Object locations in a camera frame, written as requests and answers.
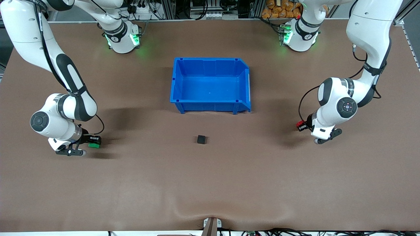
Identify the white power strip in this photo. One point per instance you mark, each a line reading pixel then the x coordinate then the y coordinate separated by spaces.
pixel 142 9

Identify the grey electrical device with connectors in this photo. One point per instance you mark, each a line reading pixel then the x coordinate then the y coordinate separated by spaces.
pixel 213 9

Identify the blue plastic storage bin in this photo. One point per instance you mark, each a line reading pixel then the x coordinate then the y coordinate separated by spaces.
pixel 210 88

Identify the orange packaged goods pile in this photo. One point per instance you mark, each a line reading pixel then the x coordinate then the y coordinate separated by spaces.
pixel 279 9

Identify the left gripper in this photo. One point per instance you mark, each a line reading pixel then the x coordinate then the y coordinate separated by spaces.
pixel 308 123

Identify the aluminium frame profile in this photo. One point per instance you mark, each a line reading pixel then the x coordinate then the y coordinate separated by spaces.
pixel 405 13

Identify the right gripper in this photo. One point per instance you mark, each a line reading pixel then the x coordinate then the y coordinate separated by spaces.
pixel 85 138

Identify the red cube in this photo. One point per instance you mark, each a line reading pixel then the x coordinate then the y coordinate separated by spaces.
pixel 299 124

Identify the grey camera mount clamp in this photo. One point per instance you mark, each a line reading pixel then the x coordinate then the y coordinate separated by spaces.
pixel 211 226

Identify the green cube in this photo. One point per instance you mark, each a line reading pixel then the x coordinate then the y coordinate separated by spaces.
pixel 94 146

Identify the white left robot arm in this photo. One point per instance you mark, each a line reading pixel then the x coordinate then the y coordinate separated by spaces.
pixel 370 29

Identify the brown table mat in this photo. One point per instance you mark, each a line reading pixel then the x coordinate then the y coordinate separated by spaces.
pixel 210 183

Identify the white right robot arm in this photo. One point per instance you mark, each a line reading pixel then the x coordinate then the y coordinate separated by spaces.
pixel 26 29

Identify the black cube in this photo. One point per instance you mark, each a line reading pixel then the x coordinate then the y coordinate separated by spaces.
pixel 201 139

